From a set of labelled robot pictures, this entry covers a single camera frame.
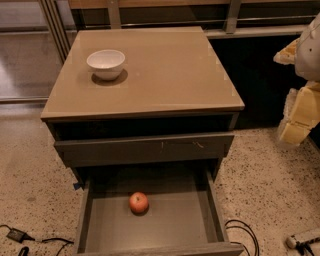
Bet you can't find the open grey middle drawer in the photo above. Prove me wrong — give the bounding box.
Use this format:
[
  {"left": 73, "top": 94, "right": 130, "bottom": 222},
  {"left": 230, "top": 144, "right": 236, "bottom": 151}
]
[{"left": 73, "top": 170, "right": 244, "bottom": 256}]

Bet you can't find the blue tape piece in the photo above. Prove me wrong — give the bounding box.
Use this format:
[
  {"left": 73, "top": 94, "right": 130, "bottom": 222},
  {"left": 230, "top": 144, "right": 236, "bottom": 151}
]
[{"left": 73, "top": 182, "right": 81, "bottom": 190}]

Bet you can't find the closed grey top drawer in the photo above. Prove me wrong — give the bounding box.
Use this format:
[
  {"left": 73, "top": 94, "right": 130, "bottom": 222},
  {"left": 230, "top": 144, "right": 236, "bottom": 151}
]
[{"left": 54, "top": 133, "right": 234, "bottom": 168}]

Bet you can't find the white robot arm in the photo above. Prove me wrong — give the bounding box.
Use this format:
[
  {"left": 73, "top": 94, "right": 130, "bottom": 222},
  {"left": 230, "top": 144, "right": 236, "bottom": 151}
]
[{"left": 273, "top": 13, "right": 320, "bottom": 146}]

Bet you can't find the black looped cable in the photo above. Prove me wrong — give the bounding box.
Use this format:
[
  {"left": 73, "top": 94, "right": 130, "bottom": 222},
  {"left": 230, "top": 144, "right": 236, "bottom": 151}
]
[{"left": 224, "top": 219, "right": 261, "bottom": 256}]

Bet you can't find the metal railing frame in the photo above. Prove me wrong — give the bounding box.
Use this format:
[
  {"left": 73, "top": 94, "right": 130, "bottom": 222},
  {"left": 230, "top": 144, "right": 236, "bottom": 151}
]
[{"left": 67, "top": 0, "right": 320, "bottom": 33}]

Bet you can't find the black power adapter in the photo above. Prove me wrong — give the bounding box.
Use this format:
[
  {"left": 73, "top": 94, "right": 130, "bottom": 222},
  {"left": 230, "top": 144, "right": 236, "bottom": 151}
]
[{"left": 6, "top": 228, "right": 34, "bottom": 243}]

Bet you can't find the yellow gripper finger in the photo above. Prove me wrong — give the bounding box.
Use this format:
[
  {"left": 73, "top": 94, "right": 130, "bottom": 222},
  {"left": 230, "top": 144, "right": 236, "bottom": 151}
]
[
  {"left": 273, "top": 39, "right": 299, "bottom": 65},
  {"left": 278, "top": 81, "right": 320, "bottom": 146}
]

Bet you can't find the white ceramic bowl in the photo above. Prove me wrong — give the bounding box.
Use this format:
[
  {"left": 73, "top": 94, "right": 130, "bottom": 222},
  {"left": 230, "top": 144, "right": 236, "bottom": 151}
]
[{"left": 86, "top": 49, "right": 126, "bottom": 80}]

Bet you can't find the white power strip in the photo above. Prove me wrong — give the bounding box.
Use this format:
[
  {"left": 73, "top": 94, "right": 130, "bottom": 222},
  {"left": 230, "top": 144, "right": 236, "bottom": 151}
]
[{"left": 285, "top": 228, "right": 320, "bottom": 250}]

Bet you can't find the grey drawer cabinet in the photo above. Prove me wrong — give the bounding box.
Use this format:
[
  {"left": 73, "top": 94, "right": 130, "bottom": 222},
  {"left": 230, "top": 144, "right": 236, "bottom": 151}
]
[{"left": 40, "top": 26, "right": 246, "bottom": 256}]

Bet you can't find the red apple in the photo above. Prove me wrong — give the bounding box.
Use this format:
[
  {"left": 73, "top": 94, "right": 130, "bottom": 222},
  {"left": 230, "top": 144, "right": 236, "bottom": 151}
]
[{"left": 129, "top": 192, "right": 149, "bottom": 214}]

